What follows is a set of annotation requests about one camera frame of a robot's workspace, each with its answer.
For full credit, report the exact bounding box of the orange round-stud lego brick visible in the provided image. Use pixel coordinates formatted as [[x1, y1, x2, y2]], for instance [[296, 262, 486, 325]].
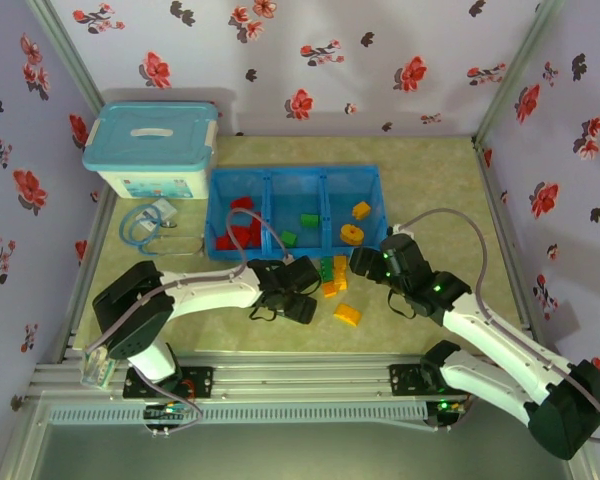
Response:
[[339, 223, 365, 246]]

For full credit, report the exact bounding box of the white card packet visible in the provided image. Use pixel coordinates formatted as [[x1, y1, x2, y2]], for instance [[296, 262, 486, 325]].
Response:
[[134, 198, 179, 226]]

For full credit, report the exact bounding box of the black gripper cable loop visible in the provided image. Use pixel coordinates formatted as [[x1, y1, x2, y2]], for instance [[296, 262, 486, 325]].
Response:
[[387, 289, 416, 321], [248, 304, 281, 323]]

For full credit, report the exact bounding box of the aluminium table side rail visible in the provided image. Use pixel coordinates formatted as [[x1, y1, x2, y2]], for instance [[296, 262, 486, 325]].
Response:
[[474, 139, 536, 334], [69, 189, 119, 351]]

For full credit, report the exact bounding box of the black left gripper cable loop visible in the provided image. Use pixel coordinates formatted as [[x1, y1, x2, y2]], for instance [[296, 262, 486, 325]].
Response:
[[248, 304, 281, 323]]

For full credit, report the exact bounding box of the blue three-compartment bin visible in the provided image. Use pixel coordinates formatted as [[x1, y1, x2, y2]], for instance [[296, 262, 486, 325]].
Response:
[[204, 164, 391, 262]]

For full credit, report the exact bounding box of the grey right arm cable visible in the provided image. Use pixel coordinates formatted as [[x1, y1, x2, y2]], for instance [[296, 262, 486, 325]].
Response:
[[389, 207, 600, 446]]

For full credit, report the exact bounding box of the grey slotted cable duct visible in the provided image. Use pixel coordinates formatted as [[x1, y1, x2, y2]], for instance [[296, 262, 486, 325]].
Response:
[[47, 402, 429, 426]]

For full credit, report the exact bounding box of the black right gripper cable loop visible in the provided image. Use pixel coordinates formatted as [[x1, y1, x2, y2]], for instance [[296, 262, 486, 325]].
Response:
[[387, 289, 416, 321]]

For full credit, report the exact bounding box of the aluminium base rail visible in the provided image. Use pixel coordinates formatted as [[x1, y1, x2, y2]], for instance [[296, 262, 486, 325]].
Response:
[[27, 352, 579, 401]]

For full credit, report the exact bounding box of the white box with blue lid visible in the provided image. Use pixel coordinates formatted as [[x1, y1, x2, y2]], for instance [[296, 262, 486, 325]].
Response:
[[82, 101, 220, 200]]

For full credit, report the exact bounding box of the aluminium frame post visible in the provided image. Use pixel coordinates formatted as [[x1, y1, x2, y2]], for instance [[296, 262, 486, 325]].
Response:
[[24, 0, 106, 119], [472, 0, 566, 146]]

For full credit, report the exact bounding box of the blue toy stethoscope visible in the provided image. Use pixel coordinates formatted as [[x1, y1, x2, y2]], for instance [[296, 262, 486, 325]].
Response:
[[118, 202, 206, 260]]

